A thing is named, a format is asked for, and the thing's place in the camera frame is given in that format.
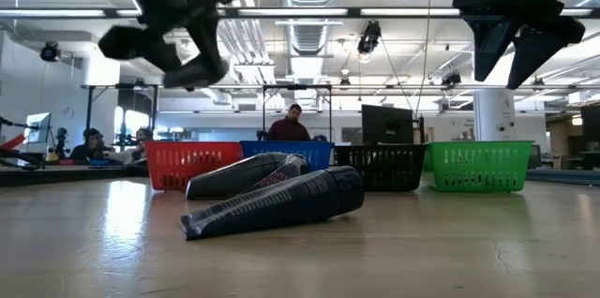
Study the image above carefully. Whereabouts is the black overhead frame bar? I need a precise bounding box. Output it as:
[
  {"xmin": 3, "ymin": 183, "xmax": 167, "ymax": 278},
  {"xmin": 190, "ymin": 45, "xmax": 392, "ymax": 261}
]
[{"xmin": 0, "ymin": 6, "xmax": 600, "ymax": 20}]

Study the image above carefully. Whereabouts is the black ceiling camera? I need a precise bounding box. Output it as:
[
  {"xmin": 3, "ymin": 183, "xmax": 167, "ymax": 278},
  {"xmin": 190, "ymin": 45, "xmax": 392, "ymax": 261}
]
[
  {"xmin": 356, "ymin": 20, "xmax": 383, "ymax": 56},
  {"xmin": 38, "ymin": 40, "xmax": 62, "ymax": 64}
]

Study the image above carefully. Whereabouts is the black computer monitor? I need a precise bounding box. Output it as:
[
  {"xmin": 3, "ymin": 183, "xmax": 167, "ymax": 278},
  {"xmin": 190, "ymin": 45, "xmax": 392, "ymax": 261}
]
[{"xmin": 361, "ymin": 104, "xmax": 415, "ymax": 146}]

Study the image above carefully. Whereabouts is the large dark tube white print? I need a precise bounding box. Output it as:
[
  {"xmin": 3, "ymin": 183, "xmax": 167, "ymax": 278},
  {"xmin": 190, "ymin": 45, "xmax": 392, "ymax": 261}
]
[{"xmin": 179, "ymin": 165, "xmax": 366, "ymax": 242}]

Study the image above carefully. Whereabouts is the blue plastic basket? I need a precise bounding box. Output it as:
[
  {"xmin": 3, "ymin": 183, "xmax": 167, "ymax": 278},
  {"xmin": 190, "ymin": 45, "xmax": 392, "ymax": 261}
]
[{"xmin": 239, "ymin": 140, "xmax": 336, "ymax": 172}]

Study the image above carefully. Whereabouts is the dark plain tube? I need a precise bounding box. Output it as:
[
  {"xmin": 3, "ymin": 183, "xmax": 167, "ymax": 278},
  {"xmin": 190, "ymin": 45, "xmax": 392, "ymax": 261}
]
[{"xmin": 185, "ymin": 151, "xmax": 293, "ymax": 201}]

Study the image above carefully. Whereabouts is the red plastic basket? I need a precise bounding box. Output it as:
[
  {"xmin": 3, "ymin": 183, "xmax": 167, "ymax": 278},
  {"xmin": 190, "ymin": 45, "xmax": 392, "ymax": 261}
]
[{"xmin": 142, "ymin": 141, "xmax": 245, "ymax": 193}]

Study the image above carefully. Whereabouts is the silver ventilation duct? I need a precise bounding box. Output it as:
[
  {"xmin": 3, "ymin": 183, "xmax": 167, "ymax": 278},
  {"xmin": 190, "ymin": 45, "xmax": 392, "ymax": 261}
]
[{"xmin": 278, "ymin": 0, "xmax": 344, "ymax": 84}]

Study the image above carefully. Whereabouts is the green plastic basket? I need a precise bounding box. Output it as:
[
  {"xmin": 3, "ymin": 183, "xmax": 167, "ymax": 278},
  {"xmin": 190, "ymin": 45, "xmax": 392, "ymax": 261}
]
[{"xmin": 423, "ymin": 140, "xmax": 535, "ymax": 194}]

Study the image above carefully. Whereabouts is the red object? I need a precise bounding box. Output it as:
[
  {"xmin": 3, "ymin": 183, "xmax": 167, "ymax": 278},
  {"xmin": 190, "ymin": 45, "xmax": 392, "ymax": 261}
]
[{"xmin": 0, "ymin": 133, "xmax": 28, "ymax": 153}]

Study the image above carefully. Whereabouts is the person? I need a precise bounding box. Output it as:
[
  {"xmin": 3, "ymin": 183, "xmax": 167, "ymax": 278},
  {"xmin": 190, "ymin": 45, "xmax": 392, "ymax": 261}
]
[
  {"xmin": 68, "ymin": 127, "xmax": 108, "ymax": 164},
  {"xmin": 266, "ymin": 103, "xmax": 312, "ymax": 142},
  {"xmin": 112, "ymin": 127, "xmax": 155, "ymax": 165}
]

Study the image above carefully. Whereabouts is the dark tube with red print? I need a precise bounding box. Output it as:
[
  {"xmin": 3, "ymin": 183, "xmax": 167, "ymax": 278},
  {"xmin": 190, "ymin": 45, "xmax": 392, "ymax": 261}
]
[{"xmin": 240, "ymin": 154, "xmax": 316, "ymax": 195}]

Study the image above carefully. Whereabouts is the blue flat tray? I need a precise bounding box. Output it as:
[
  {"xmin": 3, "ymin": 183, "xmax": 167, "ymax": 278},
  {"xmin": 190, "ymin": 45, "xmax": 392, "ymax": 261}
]
[{"xmin": 525, "ymin": 168, "xmax": 600, "ymax": 187}]

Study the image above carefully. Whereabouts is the white pillar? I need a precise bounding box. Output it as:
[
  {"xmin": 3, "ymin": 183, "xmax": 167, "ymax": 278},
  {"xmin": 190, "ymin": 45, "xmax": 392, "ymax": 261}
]
[{"xmin": 472, "ymin": 89, "xmax": 518, "ymax": 142}]

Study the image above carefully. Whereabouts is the black plastic basket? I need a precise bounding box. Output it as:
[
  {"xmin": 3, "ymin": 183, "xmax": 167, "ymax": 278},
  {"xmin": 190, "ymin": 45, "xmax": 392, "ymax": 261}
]
[{"xmin": 333, "ymin": 143, "xmax": 429, "ymax": 193}]

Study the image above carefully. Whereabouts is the thin hanging cable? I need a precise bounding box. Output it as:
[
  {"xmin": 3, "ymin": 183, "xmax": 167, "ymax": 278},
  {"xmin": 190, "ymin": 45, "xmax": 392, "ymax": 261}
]
[{"xmin": 413, "ymin": 0, "xmax": 433, "ymax": 119}]

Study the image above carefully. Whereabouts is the small bright monitor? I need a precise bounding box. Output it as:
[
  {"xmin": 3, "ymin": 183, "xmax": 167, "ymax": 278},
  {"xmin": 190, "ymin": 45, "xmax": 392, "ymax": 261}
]
[{"xmin": 24, "ymin": 112, "xmax": 53, "ymax": 145}]

